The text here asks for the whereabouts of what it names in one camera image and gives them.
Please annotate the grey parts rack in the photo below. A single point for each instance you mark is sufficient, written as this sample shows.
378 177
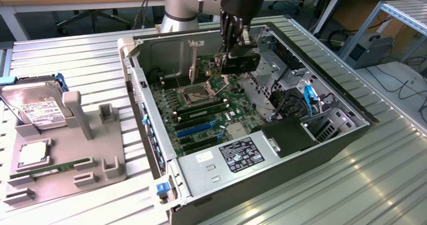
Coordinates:
67 150

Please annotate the blue expansion slot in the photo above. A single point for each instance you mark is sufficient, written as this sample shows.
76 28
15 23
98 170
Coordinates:
196 130

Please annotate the green motherboard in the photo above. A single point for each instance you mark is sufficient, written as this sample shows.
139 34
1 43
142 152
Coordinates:
247 107

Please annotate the blue card clip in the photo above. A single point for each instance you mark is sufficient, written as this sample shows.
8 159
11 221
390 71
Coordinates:
144 120

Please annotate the graphics card with black shroud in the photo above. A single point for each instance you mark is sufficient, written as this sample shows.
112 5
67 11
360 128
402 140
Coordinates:
240 63

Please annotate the silver CPU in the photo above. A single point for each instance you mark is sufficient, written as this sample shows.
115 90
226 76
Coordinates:
33 153

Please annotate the silver power supply unit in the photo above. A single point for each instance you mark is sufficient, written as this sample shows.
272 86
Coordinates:
207 177

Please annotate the green RAM stick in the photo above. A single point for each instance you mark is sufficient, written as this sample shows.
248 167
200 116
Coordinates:
49 170

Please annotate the silver chipset heatsink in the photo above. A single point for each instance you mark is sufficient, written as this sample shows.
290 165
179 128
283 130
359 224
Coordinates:
238 130

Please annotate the blue case latch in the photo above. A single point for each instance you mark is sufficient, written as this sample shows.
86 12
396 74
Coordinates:
162 188

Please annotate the grey box appliance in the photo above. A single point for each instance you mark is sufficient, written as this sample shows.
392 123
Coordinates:
374 50

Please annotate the black office chair base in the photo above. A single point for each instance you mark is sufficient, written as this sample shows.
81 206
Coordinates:
276 3
94 16

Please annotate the thin locking lever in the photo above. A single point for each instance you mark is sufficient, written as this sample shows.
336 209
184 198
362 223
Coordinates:
178 80

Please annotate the metal socket cover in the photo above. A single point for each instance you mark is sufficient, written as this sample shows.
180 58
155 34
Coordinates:
216 83

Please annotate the blue disk bracket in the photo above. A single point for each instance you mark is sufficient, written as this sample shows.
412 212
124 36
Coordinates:
61 81

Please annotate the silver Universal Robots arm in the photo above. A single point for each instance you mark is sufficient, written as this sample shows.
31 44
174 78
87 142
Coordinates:
180 5

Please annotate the silver hard disk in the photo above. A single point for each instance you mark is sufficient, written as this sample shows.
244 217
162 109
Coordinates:
36 105

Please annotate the dark RAM stick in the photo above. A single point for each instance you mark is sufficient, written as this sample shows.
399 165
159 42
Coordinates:
200 113

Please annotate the black plastic shroud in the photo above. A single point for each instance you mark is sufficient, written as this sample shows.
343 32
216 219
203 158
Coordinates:
287 135

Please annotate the aluminium profile frame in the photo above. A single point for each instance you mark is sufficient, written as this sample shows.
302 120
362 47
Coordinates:
400 12

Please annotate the CPU socket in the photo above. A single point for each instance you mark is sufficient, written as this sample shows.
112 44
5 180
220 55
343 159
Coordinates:
196 97

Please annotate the open dark PC case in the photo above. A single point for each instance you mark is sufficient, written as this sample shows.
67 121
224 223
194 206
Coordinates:
300 175

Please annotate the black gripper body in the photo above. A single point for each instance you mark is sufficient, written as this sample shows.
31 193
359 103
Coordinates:
244 0

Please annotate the silver drive cage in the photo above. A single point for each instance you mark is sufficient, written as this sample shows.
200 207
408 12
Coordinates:
267 85

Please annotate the black expansion slot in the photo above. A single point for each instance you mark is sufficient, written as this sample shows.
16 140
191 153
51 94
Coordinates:
200 143

